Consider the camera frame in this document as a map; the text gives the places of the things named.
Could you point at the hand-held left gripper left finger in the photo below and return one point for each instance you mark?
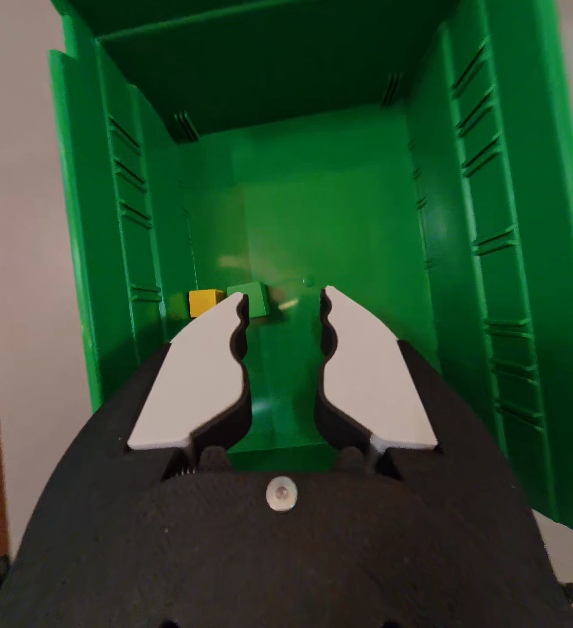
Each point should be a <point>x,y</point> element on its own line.
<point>193,387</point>

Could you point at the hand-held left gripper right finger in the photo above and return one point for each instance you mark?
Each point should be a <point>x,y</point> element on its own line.
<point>374,387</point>

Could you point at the small yellow cube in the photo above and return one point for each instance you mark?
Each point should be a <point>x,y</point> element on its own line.
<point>203,300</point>

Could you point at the small green cube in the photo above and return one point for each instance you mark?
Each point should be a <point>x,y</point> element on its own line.
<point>257,297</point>

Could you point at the green plastic bin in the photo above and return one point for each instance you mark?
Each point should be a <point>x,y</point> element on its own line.
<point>315,196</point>

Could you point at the grey desk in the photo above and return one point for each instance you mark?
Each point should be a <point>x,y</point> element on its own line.
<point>21,245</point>

